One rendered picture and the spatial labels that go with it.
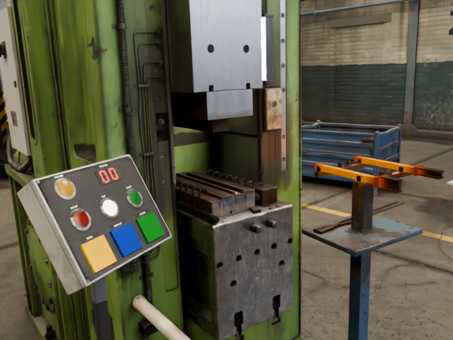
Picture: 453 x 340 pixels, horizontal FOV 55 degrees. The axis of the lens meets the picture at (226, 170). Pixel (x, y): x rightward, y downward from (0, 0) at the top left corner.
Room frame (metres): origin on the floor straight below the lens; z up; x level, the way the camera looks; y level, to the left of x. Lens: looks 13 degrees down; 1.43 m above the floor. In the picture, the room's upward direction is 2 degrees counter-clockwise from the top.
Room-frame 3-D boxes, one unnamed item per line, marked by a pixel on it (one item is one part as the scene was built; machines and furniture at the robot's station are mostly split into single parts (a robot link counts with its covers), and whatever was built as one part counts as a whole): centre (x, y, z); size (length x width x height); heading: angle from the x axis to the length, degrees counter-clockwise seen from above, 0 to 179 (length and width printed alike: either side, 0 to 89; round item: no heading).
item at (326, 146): (5.44, -1.49, 0.36); 1.20 x 0.80 x 0.72; 49
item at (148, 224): (1.18, 0.22, 1.01); 0.07 x 0.05 x 0.07; 151
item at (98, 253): (1.00, 0.32, 1.01); 0.07 x 0.05 x 0.07; 151
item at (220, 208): (1.72, 0.10, 0.96); 0.42 x 0.20 x 0.09; 36
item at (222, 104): (1.72, 0.10, 1.32); 0.42 x 0.20 x 0.10; 36
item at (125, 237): (1.09, 0.27, 1.01); 0.07 x 0.05 x 0.07; 151
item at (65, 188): (1.04, 0.40, 1.16); 0.05 x 0.03 x 0.04; 126
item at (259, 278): (1.76, 0.06, 0.69); 0.56 x 0.38 x 0.45; 36
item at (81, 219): (1.02, 0.36, 1.09); 0.05 x 0.03 x 0.04; 126
